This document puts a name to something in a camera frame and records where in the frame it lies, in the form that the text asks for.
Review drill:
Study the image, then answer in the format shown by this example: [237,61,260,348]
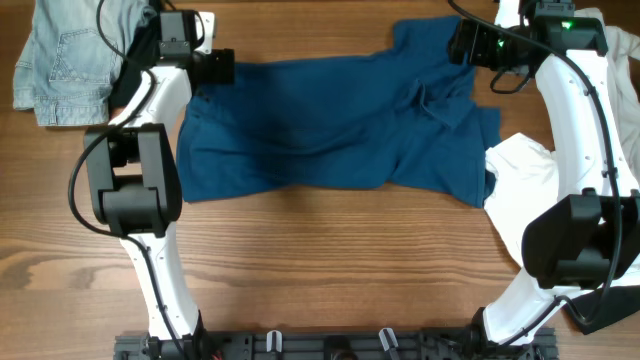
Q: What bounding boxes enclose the dark blue polo shirt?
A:
[177,16,501,207]

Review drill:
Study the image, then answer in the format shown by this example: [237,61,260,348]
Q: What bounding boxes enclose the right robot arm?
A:
[448,1,639,358]

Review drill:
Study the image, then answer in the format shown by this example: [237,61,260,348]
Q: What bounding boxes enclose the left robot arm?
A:
[77,10,234,359]

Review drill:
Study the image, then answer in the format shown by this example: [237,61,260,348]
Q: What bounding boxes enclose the black folded garment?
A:
[108,0,165,110]

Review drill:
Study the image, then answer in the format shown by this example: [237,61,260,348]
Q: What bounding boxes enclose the white t-shirt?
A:
[484,26,639,264]

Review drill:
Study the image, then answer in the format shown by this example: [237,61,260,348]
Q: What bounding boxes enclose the light blue denim jeans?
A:
[13,0,157,127]

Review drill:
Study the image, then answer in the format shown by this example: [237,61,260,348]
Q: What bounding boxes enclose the black garment under pile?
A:
[564,286,640,335]

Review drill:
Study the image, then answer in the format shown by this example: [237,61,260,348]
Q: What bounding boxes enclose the right black cable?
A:
[446,0,626,346]

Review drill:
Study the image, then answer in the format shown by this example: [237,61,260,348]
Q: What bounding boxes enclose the black cable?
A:
[446,0,626,346]
[67,0,189,360]

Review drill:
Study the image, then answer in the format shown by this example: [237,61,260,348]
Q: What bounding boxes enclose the left black cable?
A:
[67,0,189,360]

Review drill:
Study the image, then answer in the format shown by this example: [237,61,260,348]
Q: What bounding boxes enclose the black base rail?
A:
[113,328,560,360]

